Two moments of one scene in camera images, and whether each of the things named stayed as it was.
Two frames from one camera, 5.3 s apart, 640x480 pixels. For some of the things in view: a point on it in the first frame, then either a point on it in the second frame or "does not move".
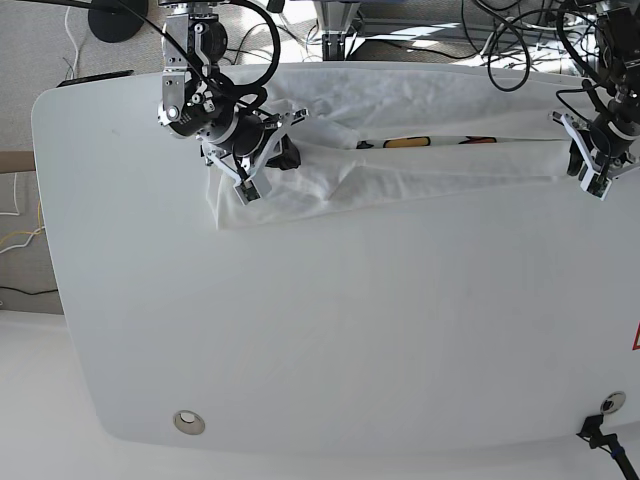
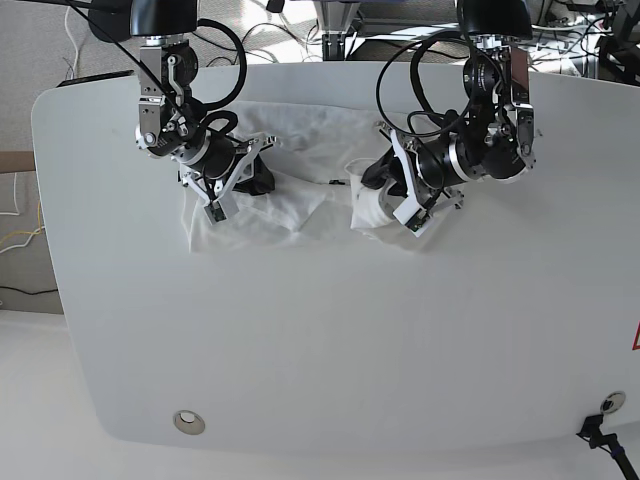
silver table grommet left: [188, 423] does not move
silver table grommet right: [613, 402] does not move
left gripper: [601, 146] -> [400, 163]
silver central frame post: [334, 17] does not move
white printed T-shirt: [380, 132] -> [312, 145]
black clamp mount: [591, 431] does not move
